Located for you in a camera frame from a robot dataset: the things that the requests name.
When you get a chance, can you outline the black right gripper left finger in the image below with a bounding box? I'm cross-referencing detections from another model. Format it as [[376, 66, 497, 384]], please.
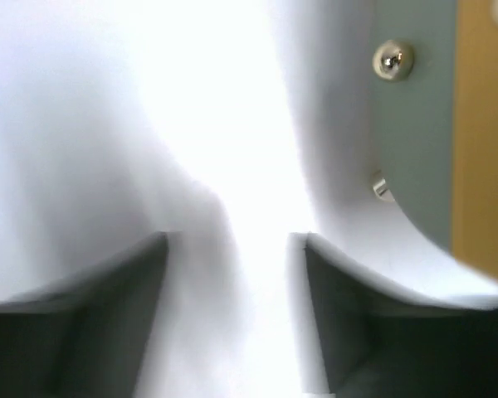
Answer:
[[0, 233, 168, 397]]

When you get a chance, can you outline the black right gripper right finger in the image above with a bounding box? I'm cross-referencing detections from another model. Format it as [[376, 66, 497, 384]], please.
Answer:
[[305, 244, 498, 397]]

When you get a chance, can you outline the yellow drawer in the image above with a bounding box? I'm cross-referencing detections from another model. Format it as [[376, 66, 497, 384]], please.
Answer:
[[452, 1, 498, 279]]

